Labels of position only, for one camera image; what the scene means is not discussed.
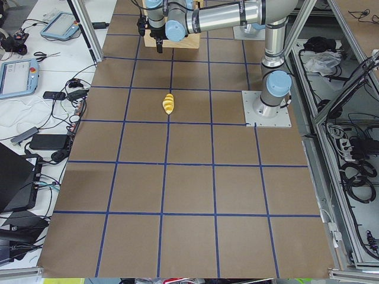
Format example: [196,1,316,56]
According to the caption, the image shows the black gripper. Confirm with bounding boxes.
[137,16,165,40]

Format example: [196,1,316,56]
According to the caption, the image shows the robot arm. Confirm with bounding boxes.
[137,1,297,110]
[242,23,265,34]

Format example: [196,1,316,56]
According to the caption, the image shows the wooden drawer cabinet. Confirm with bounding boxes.
[140,1,202,53]

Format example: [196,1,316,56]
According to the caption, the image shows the toy bread loaf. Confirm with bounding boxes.
[162,93,175,115]

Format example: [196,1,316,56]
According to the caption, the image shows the blue teach pendant far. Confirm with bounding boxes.
[40,12,79,41]

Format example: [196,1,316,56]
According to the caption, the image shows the blue teach pendant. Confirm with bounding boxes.
[1,59,39,99]
[40,12,79,41]

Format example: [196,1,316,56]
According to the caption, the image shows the black scissors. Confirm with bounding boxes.
[33,51,60,62]

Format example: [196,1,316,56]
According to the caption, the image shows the blue teach pendant near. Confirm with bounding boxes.
[1,59,39,99]

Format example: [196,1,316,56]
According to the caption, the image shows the black power brick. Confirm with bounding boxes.
[30,134,68,150]

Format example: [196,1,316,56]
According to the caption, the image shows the white crumpled cloth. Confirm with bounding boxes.
[304,51,342,76]

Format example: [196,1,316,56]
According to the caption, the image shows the black laptop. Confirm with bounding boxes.
[1,144,42,213]

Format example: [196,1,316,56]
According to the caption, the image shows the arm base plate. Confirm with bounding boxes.
[233,24,265,41]
[242,91,292,128]

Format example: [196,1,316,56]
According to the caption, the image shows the aluminium frame post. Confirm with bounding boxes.
[67,0,104,65]

